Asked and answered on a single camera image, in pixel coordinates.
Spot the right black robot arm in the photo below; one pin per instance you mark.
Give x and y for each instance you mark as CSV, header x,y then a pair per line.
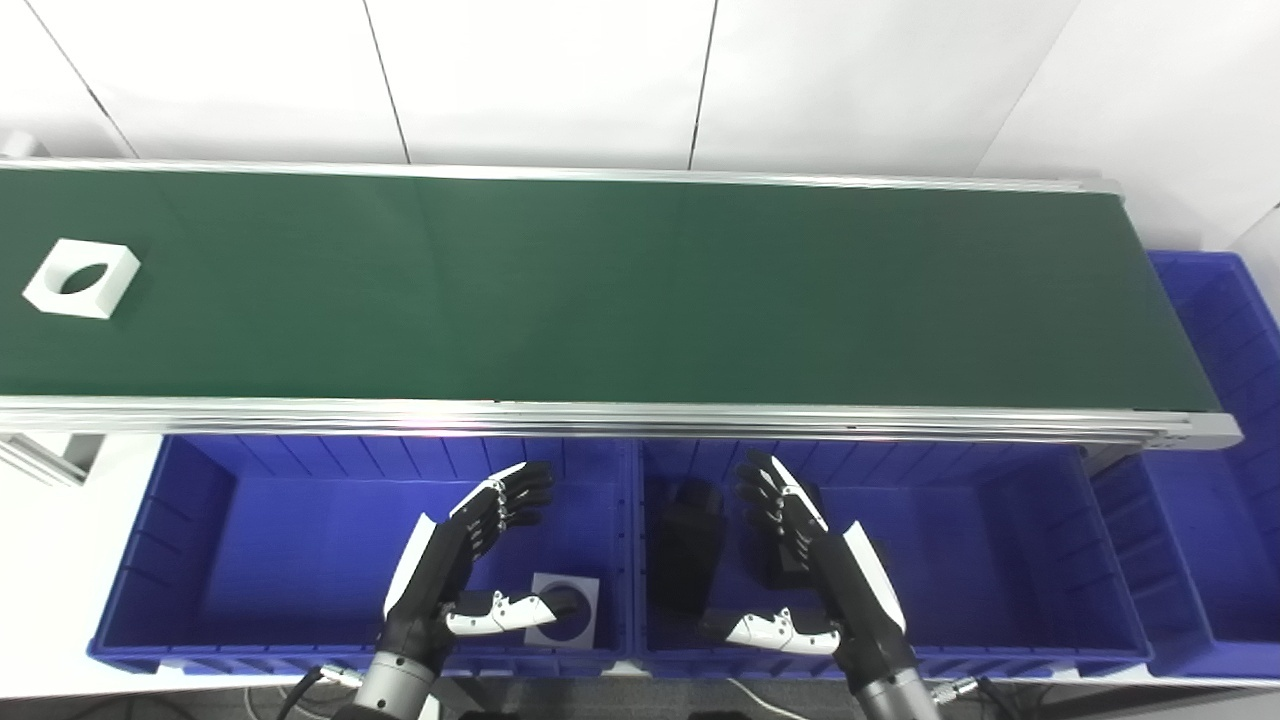
x,y
895,698

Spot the white square part round hole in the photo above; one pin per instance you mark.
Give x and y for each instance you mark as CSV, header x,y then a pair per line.
x,y
110,268
585,590

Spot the green conveyor belt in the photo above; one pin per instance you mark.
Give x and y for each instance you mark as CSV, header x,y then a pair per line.
x,y
620,290
620,418

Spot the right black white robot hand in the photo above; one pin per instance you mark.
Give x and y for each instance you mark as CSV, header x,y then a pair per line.
x,y
860,600

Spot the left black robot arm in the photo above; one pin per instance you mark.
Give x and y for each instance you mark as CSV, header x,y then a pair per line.
x,y
388,690

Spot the aluminium conveyor support leg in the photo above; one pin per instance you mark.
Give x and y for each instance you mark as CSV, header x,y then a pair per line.
x,y
55,455

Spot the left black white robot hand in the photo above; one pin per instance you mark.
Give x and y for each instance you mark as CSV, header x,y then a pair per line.
x,y
440,560

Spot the grey conveyor motor box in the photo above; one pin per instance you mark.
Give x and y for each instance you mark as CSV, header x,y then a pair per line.
x,y
20,145

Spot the blue plastic bin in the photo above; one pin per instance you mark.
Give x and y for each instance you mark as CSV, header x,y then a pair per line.
x,y
980,560
1210,520
290,560

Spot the black block part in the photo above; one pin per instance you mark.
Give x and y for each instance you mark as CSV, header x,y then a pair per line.
x,y
685,545

